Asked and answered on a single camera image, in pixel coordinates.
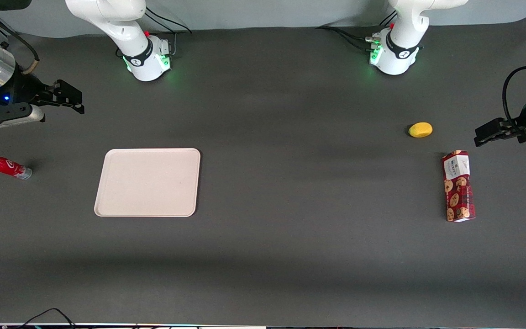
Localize yellow lemon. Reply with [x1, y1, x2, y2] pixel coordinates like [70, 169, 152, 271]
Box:
[408, 122, 433, 138]

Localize black left arm base cables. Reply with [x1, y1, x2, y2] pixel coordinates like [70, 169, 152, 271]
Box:
[316, 25, 378, 52]

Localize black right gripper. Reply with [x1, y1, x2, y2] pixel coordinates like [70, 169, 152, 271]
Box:
[0, 69, 85, 115]

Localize thin black table-edge cable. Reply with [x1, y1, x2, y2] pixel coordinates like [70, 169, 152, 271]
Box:
[16, 308, 76, 329]

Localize red tartan cookie box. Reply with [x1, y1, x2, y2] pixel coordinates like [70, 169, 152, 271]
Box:
[442, 150, 477, 223]

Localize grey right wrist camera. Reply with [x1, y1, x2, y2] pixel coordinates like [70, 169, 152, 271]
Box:
[0, 103, 46, 133]

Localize beige plastic tray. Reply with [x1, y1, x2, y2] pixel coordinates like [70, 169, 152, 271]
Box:
[94, 148, 201, 218]

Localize red coke bottle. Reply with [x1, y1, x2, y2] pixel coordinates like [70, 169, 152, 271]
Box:
[0, 152, 33, 180]

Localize black right arm base cable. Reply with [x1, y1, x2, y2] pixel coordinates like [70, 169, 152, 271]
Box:
[144, 7, 193, 58]

